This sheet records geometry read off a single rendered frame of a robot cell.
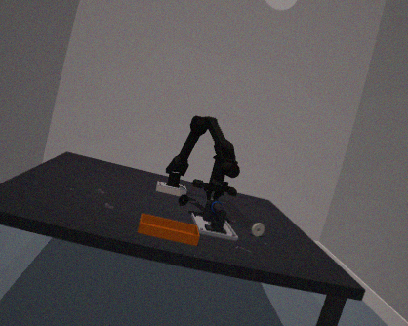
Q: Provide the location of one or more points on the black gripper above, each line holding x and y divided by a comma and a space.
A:
218, 176

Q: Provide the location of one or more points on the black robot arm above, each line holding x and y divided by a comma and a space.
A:
225, 159

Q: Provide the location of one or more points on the orange rectangular tray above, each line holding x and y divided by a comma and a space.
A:
167, 229

